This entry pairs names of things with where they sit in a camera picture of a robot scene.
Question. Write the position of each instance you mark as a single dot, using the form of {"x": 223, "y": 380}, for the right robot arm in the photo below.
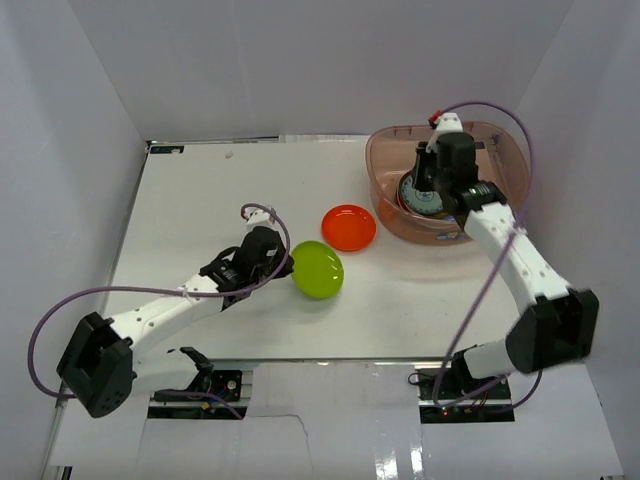
{"x": 556, "y": 322}

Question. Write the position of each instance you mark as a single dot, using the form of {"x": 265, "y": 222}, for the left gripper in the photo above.
{"x": 273, "y": 259}

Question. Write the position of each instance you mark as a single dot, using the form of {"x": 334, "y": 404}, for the blue white porcelain plate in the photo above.
{"x": 420, "y": 203}

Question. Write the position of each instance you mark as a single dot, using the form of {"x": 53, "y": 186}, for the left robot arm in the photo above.
{"x": 107, "y": 360}

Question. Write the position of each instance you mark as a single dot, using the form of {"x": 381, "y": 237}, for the translucent pink plastic bin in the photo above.
{"x": 390, "y": 154}

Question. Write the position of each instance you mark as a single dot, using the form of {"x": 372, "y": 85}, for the lime green plate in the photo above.
{"x": 318, "y": 271}

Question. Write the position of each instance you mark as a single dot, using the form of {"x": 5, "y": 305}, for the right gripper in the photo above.
{"x": 424, "y": 156}

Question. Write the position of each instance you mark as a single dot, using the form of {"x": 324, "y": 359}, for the red teal floral plate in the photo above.
{"x": 398, "y": 198}

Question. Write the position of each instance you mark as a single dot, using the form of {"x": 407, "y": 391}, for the orange plate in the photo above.
{"x": 348, "y": 227}

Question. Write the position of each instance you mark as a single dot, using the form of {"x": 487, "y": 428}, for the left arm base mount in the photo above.
{"x": 225, "y": 385}

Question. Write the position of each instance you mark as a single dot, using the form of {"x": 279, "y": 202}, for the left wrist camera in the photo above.
{"x": 257, "y": 217}

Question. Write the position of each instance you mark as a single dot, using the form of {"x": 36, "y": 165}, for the small black label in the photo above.
{"x": 166, "y": 149}

